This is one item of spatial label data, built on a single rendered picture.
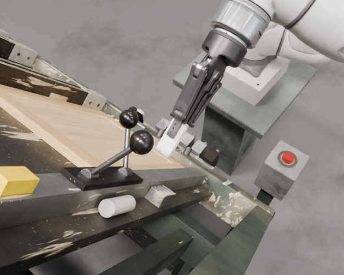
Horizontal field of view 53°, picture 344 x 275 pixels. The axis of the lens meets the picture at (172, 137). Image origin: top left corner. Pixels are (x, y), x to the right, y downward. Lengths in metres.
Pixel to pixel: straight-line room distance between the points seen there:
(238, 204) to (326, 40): 0.68
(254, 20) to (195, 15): 2.62
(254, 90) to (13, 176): 1.23
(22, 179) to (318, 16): 0.51
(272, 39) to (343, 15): 0.82
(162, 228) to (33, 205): 0.49
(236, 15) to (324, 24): 0.15
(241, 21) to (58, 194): 0.39
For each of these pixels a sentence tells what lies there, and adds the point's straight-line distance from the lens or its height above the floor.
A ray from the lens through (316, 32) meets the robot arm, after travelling 0.65.
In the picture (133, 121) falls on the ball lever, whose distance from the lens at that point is 0.65.
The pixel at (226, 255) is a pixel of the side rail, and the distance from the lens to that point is 0.59.
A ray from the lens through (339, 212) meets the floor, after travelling 2.33.
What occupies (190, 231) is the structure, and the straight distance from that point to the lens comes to 0.87.
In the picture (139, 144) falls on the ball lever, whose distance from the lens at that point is 0.50.
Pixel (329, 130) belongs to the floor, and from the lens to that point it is 2.61.
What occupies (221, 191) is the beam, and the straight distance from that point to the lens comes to 1.19.
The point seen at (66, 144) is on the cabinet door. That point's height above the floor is 1.35.
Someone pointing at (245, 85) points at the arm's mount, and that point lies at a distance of 1.54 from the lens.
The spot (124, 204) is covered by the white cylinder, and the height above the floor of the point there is 1.42.
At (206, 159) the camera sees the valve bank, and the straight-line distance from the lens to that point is 1.39.
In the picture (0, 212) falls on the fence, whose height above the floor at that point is 1.61.
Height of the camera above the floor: 1.97
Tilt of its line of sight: 57 degrees down
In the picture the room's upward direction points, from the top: straight up
